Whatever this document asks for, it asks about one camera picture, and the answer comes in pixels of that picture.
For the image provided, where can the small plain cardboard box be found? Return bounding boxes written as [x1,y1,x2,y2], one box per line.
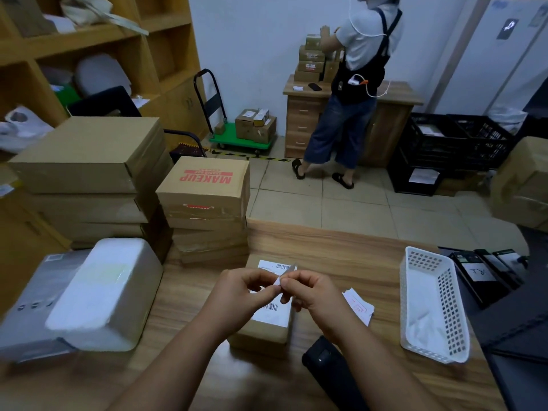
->
[228,253,297,354]

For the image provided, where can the wooden drawer desk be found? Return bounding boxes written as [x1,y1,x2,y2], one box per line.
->
[282,74,425,168]

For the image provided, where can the stack of large cardboard boxes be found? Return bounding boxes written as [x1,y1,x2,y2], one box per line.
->
[0,0,208,304]

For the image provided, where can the black plastic crates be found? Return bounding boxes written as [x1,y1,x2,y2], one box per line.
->
[387,147,444,196]

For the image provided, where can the stack of small cardboard boxes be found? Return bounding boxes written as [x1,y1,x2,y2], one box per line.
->
[294,34,343,84]

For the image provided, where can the person's right hand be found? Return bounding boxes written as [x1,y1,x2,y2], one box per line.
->
[278,269,365,343]

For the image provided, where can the black plastic crate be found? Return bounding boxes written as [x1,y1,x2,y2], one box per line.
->
[447,114,517,170]
[400,113,468,167]

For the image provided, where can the grey soft parcel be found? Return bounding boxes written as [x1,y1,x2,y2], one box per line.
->
[75,53,132,98]

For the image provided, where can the person's right forearm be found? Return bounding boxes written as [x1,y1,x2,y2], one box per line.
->
[338,323,446,411]

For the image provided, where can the white foam parcel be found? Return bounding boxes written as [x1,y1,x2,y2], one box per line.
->
[45,238,163,352]

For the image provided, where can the white standing air conditioner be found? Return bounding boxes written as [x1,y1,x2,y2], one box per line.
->
[432,0,548,117]

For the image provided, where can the black flat device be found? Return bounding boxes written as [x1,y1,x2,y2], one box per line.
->
[492,248,530,280]
[475,248,525,289]

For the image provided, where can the large wrapped cardboard box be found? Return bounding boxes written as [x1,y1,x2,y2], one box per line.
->
[490,136,548,234]

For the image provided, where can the crumpled white bag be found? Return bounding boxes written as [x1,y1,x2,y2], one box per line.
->
[59,0,150,37]

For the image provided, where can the black office chair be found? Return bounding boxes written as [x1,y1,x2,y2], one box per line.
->
[66,86,208,164]

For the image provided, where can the red stamped white sticker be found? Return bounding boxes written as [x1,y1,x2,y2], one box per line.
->
[273,263,299,287]

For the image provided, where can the green platform trolley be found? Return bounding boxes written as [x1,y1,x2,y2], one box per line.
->
[193,68,278,158]

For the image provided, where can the white perforated plastic tray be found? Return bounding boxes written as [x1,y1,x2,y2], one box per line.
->
[399,246,471,365]

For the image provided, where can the red printed cardboard box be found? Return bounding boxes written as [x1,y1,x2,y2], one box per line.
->
[155,156,251,229]

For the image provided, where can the stack of white stickers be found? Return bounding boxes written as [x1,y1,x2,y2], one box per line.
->
[342,288,376,327]

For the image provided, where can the person's left hand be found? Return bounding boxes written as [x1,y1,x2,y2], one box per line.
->
[201,268,281,339]

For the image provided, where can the black handheld scanner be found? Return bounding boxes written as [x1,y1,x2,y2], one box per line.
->
[301,336,369,411]

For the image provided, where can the dark metal shelf rack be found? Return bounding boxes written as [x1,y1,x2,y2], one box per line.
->
[469,269,548,411]
[520,72,548,140]

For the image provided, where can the person's left forearm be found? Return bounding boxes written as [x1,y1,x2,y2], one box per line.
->
[107,316,228,411]

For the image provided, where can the medium taped cardboard box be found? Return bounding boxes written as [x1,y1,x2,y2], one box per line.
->
[235,115,278,145]

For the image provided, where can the knotted white plastic bag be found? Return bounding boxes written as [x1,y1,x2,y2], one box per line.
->
[0,106,54,155]

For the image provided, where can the small green packet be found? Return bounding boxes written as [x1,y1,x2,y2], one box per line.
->
[53,83,82,110]

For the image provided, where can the black scanners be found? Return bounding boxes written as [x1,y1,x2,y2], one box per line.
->
[449,251,511,309]

